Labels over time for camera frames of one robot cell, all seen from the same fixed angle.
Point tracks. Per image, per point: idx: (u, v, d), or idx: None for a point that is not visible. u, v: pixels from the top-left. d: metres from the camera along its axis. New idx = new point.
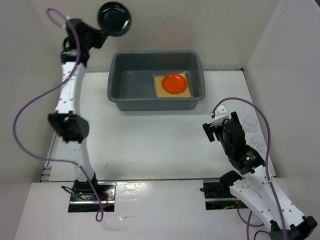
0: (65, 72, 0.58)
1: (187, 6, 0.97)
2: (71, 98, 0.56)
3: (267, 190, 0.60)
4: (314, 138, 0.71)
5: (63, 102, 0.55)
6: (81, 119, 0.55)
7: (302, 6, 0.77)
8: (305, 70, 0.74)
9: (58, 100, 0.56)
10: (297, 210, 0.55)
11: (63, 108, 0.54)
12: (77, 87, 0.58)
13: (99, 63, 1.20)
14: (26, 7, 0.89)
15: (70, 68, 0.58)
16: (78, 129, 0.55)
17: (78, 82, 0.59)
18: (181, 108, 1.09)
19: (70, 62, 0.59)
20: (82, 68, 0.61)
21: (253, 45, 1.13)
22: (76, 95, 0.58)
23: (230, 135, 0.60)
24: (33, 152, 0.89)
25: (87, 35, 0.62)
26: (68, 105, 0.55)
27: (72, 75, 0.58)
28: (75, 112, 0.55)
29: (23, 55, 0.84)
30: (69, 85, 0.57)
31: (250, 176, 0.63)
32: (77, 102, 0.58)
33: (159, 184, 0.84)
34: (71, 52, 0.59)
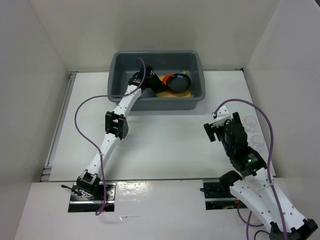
0: (128, 90, 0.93)
1: (187, 6, 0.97)
2: (125, 107, 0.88)
3: (269, 193, 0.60)
4: (314, 138, 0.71)
5: (119, 108, 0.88)
6: (125, 122, 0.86)
7: (302, 6, 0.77)
8: (305, 71, 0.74)
9: (117, 106, 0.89)
10: (298, 213, 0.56)
11: (119, 111, 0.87)
12: (130, 104, 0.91)
13: (99, 63, 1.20)
14: (26, 7, 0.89)
15: (132, 88, 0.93)
16: (122, 128, 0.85)
17: (132, 100, 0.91)
18: (181, 108, 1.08)
19: (133, 85, 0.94)
20: (139, 92, 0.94)
21: (253, 45, 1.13)
22: (129, 107, 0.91)
23: (232, 137, 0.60)
24: (33, 152, 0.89)
25: (150, 73, 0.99)
26: (122, 110, 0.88)
27: (132, 94, 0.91)
28: (124, 115, 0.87)
29: (23, 56, 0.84)
30: (127, 99, 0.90)
31: (250, 178, 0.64)
32: (127, 112, 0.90)
33: (159, 184, 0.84)
34: (136, 79, 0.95)
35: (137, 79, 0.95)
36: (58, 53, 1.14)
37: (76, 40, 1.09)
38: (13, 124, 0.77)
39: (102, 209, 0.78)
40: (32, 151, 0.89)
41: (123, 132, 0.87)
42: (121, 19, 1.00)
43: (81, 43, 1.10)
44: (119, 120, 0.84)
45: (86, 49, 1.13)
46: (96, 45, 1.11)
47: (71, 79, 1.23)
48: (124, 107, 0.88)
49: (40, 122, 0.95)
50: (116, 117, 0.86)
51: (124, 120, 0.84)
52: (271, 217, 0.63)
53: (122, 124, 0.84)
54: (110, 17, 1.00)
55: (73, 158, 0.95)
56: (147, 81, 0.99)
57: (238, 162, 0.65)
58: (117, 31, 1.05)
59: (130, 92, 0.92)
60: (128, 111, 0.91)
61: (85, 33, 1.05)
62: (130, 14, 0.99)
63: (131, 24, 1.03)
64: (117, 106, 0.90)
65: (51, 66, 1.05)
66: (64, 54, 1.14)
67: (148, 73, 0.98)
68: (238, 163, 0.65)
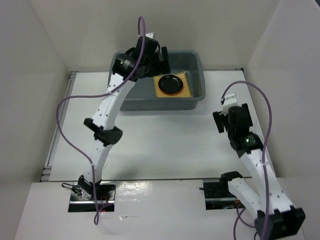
0: (112, 83, 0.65)
1: (187, 6, 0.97)
2: (106, 114, 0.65)
3: (259, 172, 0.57)
4: (314, 138, 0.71)
5: (99, 115, 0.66)
6: (110, 132, 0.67)
7: (302, 6, 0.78)
8: (305, 70, 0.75)
9: (97, 110, 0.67)
10: (286, 198, 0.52)
11: (99, 121, 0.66)
12: (115, 105, 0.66)
13: (99, 63, 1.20)
14: (26, 7, 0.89)
15: (116, 82, 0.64)
16: (107, 138, 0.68)
17: (118, 100, 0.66)
18: (181, 108, 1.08)
19: (120, 74, 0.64)
20: (130, 84, 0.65)
21: (253, 45, 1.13)
22: (113, 113, 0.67)
23: (234, 114, 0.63)
24: (33, 152, 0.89)
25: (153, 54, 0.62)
26: (102, 118, 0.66)
27: (116, 91, 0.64)
28: (104, 127, 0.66)
29: (23, 56, 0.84)
30: (109, 100, 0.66)
31: (245, 156, 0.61)
32: (111, 119, 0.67)
33: (159, 184, 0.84)
34: (125, 63, 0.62)
35: (128, 60, 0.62)
36: (59, 53, 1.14)
37: (77, 40, 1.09)
38: (13, 123, 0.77)
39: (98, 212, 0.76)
40: (32, 151, 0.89)
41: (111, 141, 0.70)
42: (120, 19, 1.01)
43: (81, 43, 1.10)
44: (97, 131, 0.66)
45: (86, 49, 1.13)
46: (96, 45, 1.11)
47: (71, 79, 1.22)
48: (104, 115, 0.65)
49: (40, 122, 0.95)
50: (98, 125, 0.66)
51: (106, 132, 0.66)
52: (259, 207, 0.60)
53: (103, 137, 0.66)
54: (110, 17, 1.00)
55: (73, 158, 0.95)
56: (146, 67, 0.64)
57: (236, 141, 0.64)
58: (117, 31, 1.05)
59: (115, 87, 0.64)
60: (115, 115, 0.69)
61: (85, 33, 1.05)
62: (130, 14, 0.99)
63: (131, 24, 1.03)
64: (97, 109, 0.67)
65: (51, 66, 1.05)
66: (64, 54, 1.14)
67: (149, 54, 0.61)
68: (235, 143, 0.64)
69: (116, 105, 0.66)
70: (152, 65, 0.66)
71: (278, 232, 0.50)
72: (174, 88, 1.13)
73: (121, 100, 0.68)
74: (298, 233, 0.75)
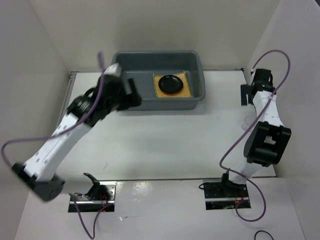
0: (62, 124, 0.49)
1: (187, 6, 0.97)
2: (45, 161, 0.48)
3: (262, 102, 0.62)
4: (314, 138, 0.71)
5: (35, 161, 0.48)
6: (44, 185, 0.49)
7: (302, 6, 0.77)
8: (305, 71, 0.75)
9: (34, 154, 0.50)
10: (277, 120, 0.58)
11: (33, 169, 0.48)
12: (62, 151, 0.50)
13: (99, 63, 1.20)
14: (26, 7, 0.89)
15: (68, 124, 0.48)
16: (42, 192, 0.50)
17: (65, 145, 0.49)
18: (181, 108, 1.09)
19: (74, 116, 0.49)
20: (84, 129, 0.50)
21: (253, 45, 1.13)
22: (55, 161, 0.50)
23: (258, 71, 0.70)
24: (33, 152, 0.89)
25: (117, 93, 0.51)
26: (38, 166, 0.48)
27: (64, 134, 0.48)
28: (38, 181, 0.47)
29: (24, 56, 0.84)
30: (54, 143, 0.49)
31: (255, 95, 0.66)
32: (51, 169, 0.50)
33: (159, 184, 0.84)
34: (83, 105, 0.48)
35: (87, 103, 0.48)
36: (59, 53, 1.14)
37: (76, 40, 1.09)
38: (13, 123, 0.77)
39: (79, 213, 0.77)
40: (32, 151, 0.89)
41: (49, 196, 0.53)
42: (120, 19, 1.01)
43: (81, 43, 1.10)
44: (27, 182, 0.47)
45: (86, 49, 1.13)
46: (96, 45, 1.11)
47: (71, 79, 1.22)
48: (41, 163, 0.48)
49: (40, 122, 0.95)
50: (29, 174, 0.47)
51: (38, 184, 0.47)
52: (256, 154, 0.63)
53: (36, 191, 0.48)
54: (110, 17, 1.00)
55: (73, 158, 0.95)
56: (107, 109, 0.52)
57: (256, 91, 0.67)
58: (117, 31, 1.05)
59: (64, 129, 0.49)
60: (58, 163, 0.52)
61: (85, 32, 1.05)
62: (130, 14, 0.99)
63: (131, 24, 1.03)
64: (35, 155, 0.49)
65: (51, 66, 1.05)
66: (64, 54, 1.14)
67: (111, 93, 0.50)
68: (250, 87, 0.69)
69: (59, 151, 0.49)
70: (115, 103, 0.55)
71: (256, 148, 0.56)
72: (174, 88, 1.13)
73: (69, 145, 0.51)
74: (298, 233, 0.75)
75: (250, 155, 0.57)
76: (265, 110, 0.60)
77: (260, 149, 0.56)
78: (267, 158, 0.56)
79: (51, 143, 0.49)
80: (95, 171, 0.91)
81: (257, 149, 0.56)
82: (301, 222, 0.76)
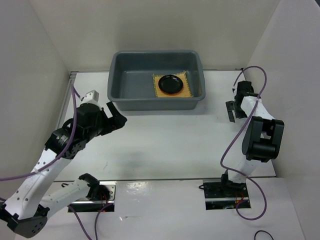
0: (42, 161, 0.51)
1: (187, 5, 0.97)
2: (26, 199, 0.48)
3: (251, 104, 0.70)
4: (314, 138, 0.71)
5: (16, 199, 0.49)
6: (28, 223, 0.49)
7: (302, 6, 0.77)
8: (305, 71, 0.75)
9: (14, 192, 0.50)
10: (268, 114, 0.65)
11: (14, 208, 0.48)
12: (43, 185, 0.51)
13: (99, 63, 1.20)
14: (26, 7, 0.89)
15: (48, 159, 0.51)
16: (27, 229, 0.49)
17: (45, 180, 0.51)
18: (181, 108, 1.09)
19: (54, 151, 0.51)
20: (62, 161, 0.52)
21: (253, 45, 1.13)
22: (37, 196, 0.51)
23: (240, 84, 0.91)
24: (33, 152, 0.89)
25: (92, 122, 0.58)
26: (20, 205, 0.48)
27: (44, 169, 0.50)
28: (20, 219, 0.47)
29: (24, 56, 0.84)
30: (34, 180, 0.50)
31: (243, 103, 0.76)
32: (34, 204, 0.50)
33: (159, 184, 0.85)
34: (61, 139, 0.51)
35: (65, 136, 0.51)
36: (58, 53, 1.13)
37: (76, 40, 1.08)
38: (13, 123, 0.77)
39: (75, 212, 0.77)
40: (32, 151, 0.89)
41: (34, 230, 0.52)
42: (120, 19, 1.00)
43: (81, 43, 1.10)
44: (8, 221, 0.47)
45: (85, 49, 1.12)
46: (96, 45, 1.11)
47: (71, 79, 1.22)
48: (23, 202, 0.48)
49: (40, 122, 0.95)
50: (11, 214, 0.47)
51: (21, 223, 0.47)
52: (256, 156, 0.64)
53: (20, 229, 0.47)
54: (110, 17, 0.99)
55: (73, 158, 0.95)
56: (85, 139, 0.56)
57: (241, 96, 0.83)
58: (117, 31, 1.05)
59: (44, 165, 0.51)
60: (40, 197, 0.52)
61: (84, 32, 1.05)
62: (130, 14, 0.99)
63: (131, 24, 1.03)
64: (15, 194, 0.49)
65: (51, 66, 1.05)
66: (64, 54, 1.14)
67: (85, 123, 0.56)
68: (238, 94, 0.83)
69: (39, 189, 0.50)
70: (92, 133, 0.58)
71: (256, 144, 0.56)
72: (174, 88, 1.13)
73: (49, 182, 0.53)
74: (298, 233, 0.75)
75: (250, 151, 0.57)
76: (256, 109, 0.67)
77: (259, 145, 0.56)
78: (266, 153, 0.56)
79: (31, 181, 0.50)
80: (95, 171, 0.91)
81: (257, 145, 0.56)
82: (301, 222, 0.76)
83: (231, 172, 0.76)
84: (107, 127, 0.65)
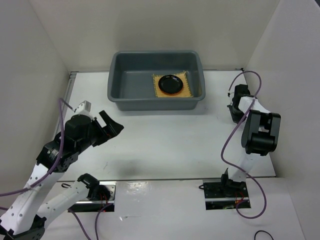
0: (33, 176, 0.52)
1: (187, 5, 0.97)
2: (20, 214, 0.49)
3: (246, 103, 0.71)
4: (314, 138, 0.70)
5: (10, 215, 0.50)
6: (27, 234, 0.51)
7: (302, 6, 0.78)
8: (305, 71, 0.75)
9: (9, 207, 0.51)
10: (265, 110, 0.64)
11: (9, 224, 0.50)
12: (36, 199, 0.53)
13: (99, 63, 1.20)
14: (26, 7, 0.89)
15: (40, 175, 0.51)
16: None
17: (38, 194, 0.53)
18: (181, 108, 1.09)
19: (45, 166, 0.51)
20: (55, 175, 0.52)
21: (253, 45, 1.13)
22: (32, 210, 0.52)
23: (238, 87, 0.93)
24: (33, 152, 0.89)
25: (84, 134, 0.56)
26: (14, 220, 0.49)
27: (36, 185, 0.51)
28: (16, 233, 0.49)
29: (24, 56, 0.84)
30: (26, 196, 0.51)
31: (241, 104, 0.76)
32: (29, 218, 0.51)
33: (159, 184, 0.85)
34: (53, 153, 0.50)
35: (56, 149, 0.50)
36: (58, 53, 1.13)
37: (76, 40, 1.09)
38: (13, 123, 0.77)
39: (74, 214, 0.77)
40: (32, 151, 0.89)
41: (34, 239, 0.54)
42: (120, 19, 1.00)
43: (80, 43, 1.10)
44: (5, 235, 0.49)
45: (86, 49, 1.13)
46: (96, 45, 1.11)
47: (71, 79, 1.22)
48: (17, 217, 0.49)
49: (40, 122, 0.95)
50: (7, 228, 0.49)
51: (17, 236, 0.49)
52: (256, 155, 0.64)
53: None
54: (110, 17, 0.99)
55: None
56: (77, 152, 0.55)
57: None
58: (117, 31, 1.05)
59: (36, 180, 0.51)
60: (35, 210, 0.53)
61: (84, 32, 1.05)
62: (130, 14, 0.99)
63: (131, 24, 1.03)
64: (9, 209, 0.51)
65: (51, 66, 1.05)
66: (64, 54, 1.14)
67: (77, 136, 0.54)
68: None
69: (33, 204, 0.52)
70: (85, 145, 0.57)
71: (254, 136, 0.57)
72: (174, 88, 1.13)
73: (41, 196, 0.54)
74: (298, 233, 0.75)
75: (249, 144, 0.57)
76: (252, 107, 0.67)
77: (258, 138, 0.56)
78: (266, 146, 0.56)
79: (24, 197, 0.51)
80: (95, 171, 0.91)
81: (255, 138, 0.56)
82: (301, 222, 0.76)
83: (231, 171, 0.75)
84: (101, 137, 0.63)
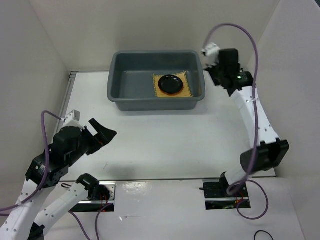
0: (25, 192, 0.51)
1: (187, 5, 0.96)
2: (14, 229, 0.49)
3: (248, 107, 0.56)
4: (314, 138, 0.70)
5: (5, 230, 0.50)
6: None
7: (302, 6, 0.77)
8: (305, 70, 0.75)
9: (4, 223, 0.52)
10: (271, 131, 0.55)
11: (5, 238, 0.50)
12: (31, 213, 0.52)
13: (99, 63, 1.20)
14: (26, 7, 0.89)
15: (30, 190, 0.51)
16: None
17: (32, 209, 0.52)
18: (181, 108, 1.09)
19: (34, 181, 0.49)
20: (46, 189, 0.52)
21: (253, 45, 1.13)
22: (26, 223, 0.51)
23: None
24: (33, 152, 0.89)
25: (75, 146, 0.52)
26: (9, 235, 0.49)
27: (28, 201, 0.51)
28: None
29: (23, 56, 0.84)
30: (20, 211, 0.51)
31: (235, 94, 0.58)
32: (25, 231, 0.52)
33: (159, 183, 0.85)
34: (41, 168, 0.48)
35: (44, 164, 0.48)
36: (58, 53, 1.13)
37: (76, 40, 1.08)
38: (13, 123, 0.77)
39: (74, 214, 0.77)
40: (32, 151, 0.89)
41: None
42: (120, 18, 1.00)
43: (80, 43, 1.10)
44: None
45: (86, 49, 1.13)
46: (96, 45, 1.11)
47: (71, 79, 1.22)
48: (11, 232, 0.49)
49: (40, 122, 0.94)
50: None
51: None
52: None
53: None
54: (109, 17, 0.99)
55: None
56: (68, 165, 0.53)
57: (226, 78, 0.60)
58: (117, 31, 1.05)
59: (27, 195, 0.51)
60: (31, 222, 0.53)
61: (84, 32, 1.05)
62: (130, 14, 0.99)
63: (131, 24, 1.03)
64: (4, 224, 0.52)
65: (50, 66, 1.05)
66: (64, 53, 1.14)
67: (67, 150, 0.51)
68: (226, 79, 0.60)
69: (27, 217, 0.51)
70: (76, 156, 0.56)
71: (260, 167, 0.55)
72: (174, 88, 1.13)
73: (37, 208, 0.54)
74: (298, 233, 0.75)
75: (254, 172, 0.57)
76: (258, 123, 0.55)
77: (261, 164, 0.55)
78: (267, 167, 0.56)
79: (17, 212, 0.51)
80: (95, 171, 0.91)
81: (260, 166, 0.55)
82: (301, 222, 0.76)
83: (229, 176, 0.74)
84: (93, 145, 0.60)
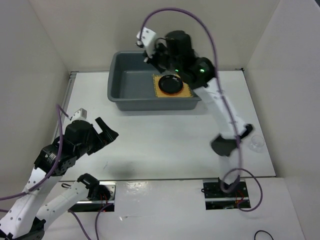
0: (32, 180, 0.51)
1: (187, 5, 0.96)
2: (19, 217, 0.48)
3: (217, 104, 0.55)
4: (314, 138, 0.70)
5: (9, 219, 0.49)
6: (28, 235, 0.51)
7: (302, 6, 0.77)
8: (305, 70, 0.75)
9: (7, 212, 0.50)
10: (240, 120, 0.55)
11: (8, 227, 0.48)
12: (35, 204, 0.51)
13: (99, 63, 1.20)
14: (26, 7, 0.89)
15: (37, 179, 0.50)
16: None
17: (37, 199, 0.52)
18: (181, 108, 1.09)
19: (42, 170, 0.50)
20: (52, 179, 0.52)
21: (253, 45, 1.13)
22: (31, 213, 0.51)
23: None
24: (33, 152, 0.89)
25: (84, 138, 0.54)
26: (13, 224, 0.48)
27: (35, 189, 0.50)
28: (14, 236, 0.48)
29: (23, 55, 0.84)
30: (25, 200, 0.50)
31: (201, 91, 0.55)
32: (28, 222, 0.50)
33: (159, 183, 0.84)
34: (50, 156, 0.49)
35: (54, 153, 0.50)
36: (58, 53, 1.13)
37: (76, 40, 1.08)
38: (13, 123, 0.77)
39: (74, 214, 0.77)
40: (32, 151, 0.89)
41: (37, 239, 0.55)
42: (120, 18, 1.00)
43: (80, 43, 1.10)
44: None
45: (85, 49, 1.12)
46: (96, 45, 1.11)
47: (71, 79, 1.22)
48: (16, 220, 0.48)
49: (40, 122, 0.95)
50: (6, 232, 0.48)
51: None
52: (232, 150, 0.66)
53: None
54: (110, 16, 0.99)
55: None
56: (76, 156, 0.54)
57: (188, 73, 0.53)
58: (117, 30, 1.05)
59: (34, 184, 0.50)
60: (34, 214, 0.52)
61: (84, 32, 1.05)
62: (130, 14, 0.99)
63: (131, 23, 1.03)
64: (8, 213, 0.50)
65: (51, 66, 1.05)
66: (64, 53, 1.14)
67: (77, 140, 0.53)
68: (187, 74, 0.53)
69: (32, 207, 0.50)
70: (85, 149, 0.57)
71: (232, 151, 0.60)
72: (174, 87, 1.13)
73: (41, 200, 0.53)
74: (298, 233, 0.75)
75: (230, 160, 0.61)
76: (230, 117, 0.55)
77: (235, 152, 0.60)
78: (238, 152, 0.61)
79: (22, 201, 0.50)
80: (95, 171, 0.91)
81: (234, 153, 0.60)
82: (301, 222, 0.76)
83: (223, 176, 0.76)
84: (98, 144, 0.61)
